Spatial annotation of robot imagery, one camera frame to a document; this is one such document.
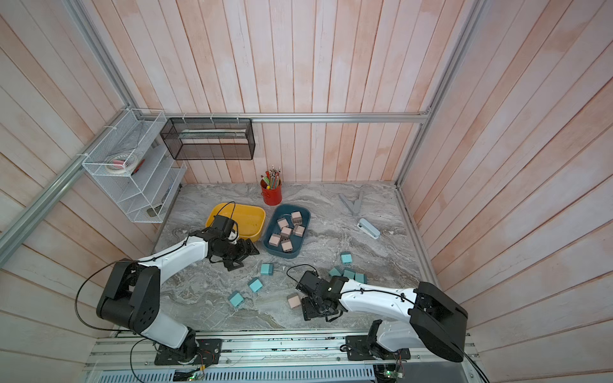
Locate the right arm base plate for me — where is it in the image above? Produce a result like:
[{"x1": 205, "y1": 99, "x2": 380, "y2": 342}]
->
[{"x1": 339, "y1": 335, "x2": 411, "y2": 362}]

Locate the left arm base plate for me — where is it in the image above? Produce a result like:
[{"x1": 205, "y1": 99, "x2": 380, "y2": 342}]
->
[{"x1": 154, "y1": 338, "x2": 223, "y2": 367}]

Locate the teal plug lower centre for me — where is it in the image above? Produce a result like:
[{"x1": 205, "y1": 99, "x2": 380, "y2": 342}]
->
[{"x1": 248, "y1": 278, "x2": 263, "y2": 293}]

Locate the teal plug upper centre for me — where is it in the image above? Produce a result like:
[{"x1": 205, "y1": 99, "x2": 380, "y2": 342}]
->
[{"x1": 260, "y1": 263, "x2": 274, "y2": 275}]

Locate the red pencil cup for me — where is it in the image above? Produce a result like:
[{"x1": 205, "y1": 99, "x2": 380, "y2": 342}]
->
[{"x1": 260, "y1": 166, "x2": 283, "y2": 206}]

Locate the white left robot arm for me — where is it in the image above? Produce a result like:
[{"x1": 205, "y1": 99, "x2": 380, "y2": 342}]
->
[{"x1": 97, "y1": 215, "x2": 260, "y2": 349}]

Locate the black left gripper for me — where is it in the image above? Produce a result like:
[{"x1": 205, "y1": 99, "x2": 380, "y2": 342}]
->
[{"x1": 214, "y1": 238, "x2": 260, "y2": 271}]

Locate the tape roll on shelf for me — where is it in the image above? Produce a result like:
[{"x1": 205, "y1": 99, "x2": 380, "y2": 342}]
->
[{"x1": 104, "y1": 153, "x2": 138, "y2": 175}]

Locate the dark teal plastic bin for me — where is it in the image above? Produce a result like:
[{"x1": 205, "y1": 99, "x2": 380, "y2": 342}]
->
[{"x1": 262, "y1": 204, "x2": 311, "y2": 259}]

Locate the teal plug far left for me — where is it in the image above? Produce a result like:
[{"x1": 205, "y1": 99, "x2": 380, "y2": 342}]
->
[{"x1": 228, "y1": 291, "x2": 244, "y2": 308}]

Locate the yellow plastic bin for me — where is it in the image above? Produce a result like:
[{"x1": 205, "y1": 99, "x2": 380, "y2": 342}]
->
[{"x1": 205, "y1": 202, "x2": 266, "y2": 242}]

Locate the teal plug moved aside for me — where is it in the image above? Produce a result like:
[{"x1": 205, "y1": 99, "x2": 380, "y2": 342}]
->
[{"x1": 340, "y1": 252, "x2": 353, "y2": 265}]

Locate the white wire shelf rack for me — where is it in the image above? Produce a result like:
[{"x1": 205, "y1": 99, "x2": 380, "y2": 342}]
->
[{"x1": 82, "y1": 109, "x2": 187, "y2": 223}]

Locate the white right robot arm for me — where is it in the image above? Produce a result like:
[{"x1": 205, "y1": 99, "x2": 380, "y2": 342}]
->
[{"x1": 296, "y1": 271, "x2": 468, "y2": 362}]

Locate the white stapler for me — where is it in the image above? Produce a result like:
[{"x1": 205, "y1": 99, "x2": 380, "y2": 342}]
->
[{"x1": 357, "y1": 218, "x2": 381, "y2": 239}]

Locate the black mesh wall basket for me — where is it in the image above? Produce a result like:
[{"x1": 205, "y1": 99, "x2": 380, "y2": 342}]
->
[{"x1": 161, "y1": 117, "x2": 255, "y2": 161}]

